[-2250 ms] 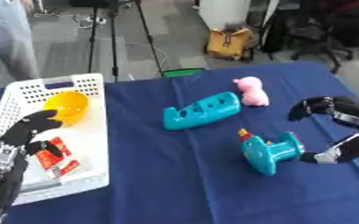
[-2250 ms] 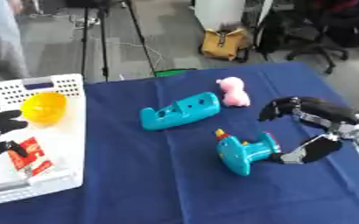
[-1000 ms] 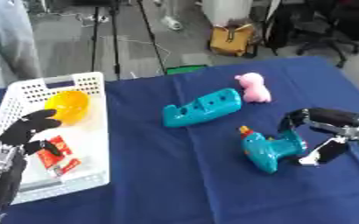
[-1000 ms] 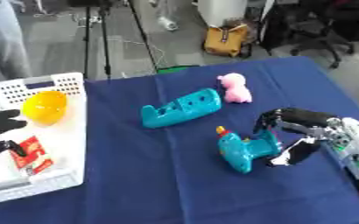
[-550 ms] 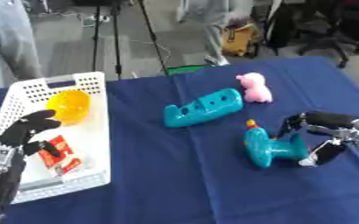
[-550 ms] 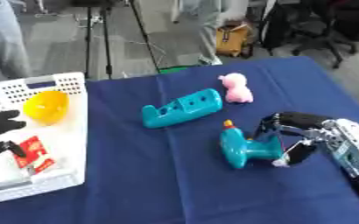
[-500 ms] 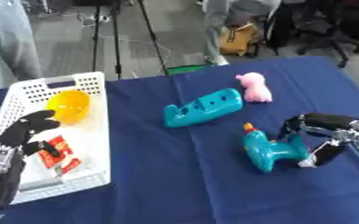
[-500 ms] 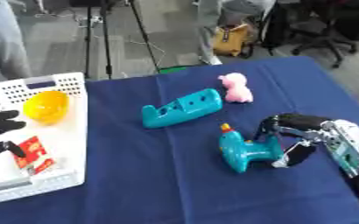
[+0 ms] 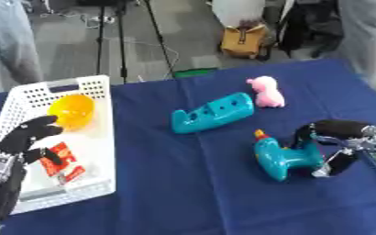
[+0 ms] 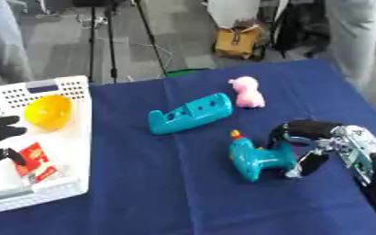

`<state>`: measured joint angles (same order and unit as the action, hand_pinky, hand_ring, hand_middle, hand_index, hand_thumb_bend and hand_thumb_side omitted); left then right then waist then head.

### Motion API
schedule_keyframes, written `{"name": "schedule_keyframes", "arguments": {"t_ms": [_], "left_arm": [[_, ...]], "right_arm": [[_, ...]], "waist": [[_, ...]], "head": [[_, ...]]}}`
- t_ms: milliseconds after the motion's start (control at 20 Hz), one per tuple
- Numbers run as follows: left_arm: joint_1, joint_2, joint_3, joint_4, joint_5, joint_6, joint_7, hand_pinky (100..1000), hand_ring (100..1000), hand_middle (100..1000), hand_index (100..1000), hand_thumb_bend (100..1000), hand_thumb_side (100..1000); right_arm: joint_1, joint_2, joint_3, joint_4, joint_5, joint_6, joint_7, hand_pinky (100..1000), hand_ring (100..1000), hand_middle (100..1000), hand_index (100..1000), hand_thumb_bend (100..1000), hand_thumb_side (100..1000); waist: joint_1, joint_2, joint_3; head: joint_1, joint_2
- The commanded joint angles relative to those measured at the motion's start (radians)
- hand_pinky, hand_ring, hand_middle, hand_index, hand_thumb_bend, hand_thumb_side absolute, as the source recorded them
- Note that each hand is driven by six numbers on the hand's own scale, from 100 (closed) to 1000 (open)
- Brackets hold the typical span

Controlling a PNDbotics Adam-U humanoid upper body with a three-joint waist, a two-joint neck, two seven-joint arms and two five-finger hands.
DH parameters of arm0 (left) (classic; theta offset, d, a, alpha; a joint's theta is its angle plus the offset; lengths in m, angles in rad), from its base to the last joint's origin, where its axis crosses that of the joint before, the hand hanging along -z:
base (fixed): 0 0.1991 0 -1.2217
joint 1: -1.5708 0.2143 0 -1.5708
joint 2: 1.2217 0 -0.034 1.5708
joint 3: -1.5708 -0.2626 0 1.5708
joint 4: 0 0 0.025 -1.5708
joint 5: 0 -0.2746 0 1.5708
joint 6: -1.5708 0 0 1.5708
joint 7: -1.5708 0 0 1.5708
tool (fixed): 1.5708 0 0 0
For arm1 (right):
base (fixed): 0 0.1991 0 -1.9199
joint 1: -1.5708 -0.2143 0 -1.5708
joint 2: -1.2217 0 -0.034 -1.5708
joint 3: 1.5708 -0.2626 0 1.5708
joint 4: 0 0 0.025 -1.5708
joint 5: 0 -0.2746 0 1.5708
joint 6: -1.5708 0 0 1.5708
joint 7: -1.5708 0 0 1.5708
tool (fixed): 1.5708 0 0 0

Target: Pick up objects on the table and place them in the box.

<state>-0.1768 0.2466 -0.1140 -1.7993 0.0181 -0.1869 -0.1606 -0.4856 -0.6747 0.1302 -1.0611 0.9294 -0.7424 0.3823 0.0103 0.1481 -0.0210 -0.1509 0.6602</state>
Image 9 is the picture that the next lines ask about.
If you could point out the yellow plastic bowl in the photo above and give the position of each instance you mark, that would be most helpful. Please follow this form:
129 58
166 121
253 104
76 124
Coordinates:
72 112

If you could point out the tan bag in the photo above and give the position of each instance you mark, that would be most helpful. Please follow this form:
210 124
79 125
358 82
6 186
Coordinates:
243 39

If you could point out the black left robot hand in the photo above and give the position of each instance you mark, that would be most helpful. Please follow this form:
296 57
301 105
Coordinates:
27 134

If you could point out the teal plastic toy holder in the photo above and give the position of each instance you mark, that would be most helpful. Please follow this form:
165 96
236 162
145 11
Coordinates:
213 113

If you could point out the white perforated plastic basket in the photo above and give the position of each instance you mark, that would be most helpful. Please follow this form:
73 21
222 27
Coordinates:
57 143

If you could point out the person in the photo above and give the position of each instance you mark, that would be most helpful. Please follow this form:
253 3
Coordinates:
6 42
365 36

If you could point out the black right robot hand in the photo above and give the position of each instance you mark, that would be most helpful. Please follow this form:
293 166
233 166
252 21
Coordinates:
340 128

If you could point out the red snack packet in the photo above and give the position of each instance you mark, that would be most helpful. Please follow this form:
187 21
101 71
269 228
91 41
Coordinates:
62 162

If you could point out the black tripod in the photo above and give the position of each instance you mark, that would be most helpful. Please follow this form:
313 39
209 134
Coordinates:
126 36

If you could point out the teal toy drill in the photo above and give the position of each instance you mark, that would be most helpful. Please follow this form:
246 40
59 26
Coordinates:
283 156

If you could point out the pink plush pig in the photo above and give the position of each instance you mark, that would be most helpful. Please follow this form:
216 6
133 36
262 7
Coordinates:
267 91

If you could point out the green object on floor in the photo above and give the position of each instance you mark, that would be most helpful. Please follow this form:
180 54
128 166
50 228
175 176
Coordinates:
194 72

